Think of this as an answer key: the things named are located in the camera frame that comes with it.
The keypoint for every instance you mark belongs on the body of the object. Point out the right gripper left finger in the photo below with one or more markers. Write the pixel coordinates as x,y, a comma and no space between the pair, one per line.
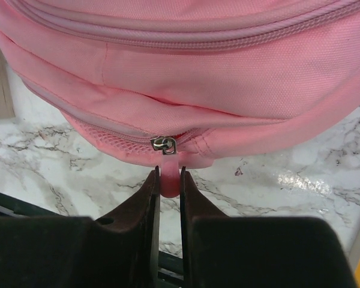
119,249

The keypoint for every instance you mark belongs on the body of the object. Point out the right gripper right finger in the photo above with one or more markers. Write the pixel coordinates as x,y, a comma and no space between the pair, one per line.
223,251

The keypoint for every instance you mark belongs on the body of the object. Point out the pink student backpack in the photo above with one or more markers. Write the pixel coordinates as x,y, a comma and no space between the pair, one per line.
183,83

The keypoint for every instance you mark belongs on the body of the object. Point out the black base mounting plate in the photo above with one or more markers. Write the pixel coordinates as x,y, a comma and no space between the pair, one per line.
170,268

